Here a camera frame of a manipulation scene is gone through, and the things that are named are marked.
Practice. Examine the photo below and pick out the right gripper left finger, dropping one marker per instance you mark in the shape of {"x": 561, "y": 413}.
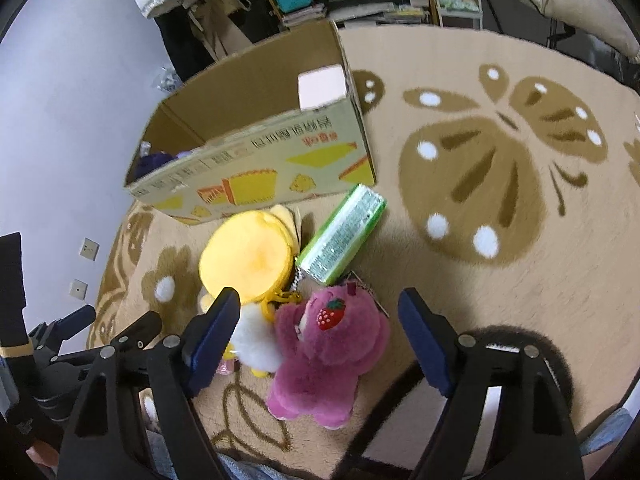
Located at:
{"x": 105, "y": 437}

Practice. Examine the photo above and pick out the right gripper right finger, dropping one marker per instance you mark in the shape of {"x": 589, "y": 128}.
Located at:
{"x": 533, "y": 436}

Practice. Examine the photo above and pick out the pink plastic-wrapped toy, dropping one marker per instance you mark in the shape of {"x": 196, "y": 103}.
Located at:
{"x": 227, "y": 367}

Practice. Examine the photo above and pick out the white fluffy pompom toy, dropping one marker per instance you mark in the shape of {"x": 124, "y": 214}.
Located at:
{"x": 254, "y": 342}

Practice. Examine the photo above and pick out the pink strawberry bear plush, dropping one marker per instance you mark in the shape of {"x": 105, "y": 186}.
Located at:
{"x": 327, "y": 344}

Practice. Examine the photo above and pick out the yellow round plush toy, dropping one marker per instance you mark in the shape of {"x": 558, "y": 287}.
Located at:
{"x": 253, "y": 253}

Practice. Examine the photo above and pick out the green tissue pack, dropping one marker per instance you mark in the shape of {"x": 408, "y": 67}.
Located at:
{"x": 329, "y": 253}

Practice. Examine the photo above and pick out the dark purple plush toy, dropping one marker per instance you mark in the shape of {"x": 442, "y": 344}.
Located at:
{"x": 149, "y": 163}

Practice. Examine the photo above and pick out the beige patterned carpet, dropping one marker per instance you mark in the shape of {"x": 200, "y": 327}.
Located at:
{"x": 511, "y": 177}

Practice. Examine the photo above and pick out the plastic bag of snacks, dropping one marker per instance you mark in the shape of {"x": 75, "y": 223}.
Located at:
{"x": 167, "y": 80}

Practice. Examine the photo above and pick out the open cardboard box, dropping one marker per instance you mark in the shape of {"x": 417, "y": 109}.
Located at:
{"x": 240, "y": 140}

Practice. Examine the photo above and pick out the white toilet paper roll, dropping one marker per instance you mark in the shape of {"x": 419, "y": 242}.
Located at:
{"x": 321, "y": 87}

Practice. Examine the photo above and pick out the brown paper bag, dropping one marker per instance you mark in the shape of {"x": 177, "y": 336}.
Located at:
{"x": 211, "y": 23}

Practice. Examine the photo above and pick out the stack of books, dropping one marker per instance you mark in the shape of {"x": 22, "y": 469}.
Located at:
{"x": 309, "y": 14}

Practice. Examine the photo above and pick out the wall socket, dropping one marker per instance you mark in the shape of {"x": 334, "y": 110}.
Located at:
{"x": 89, "y": 249}
{"x": 78, "y": 289}

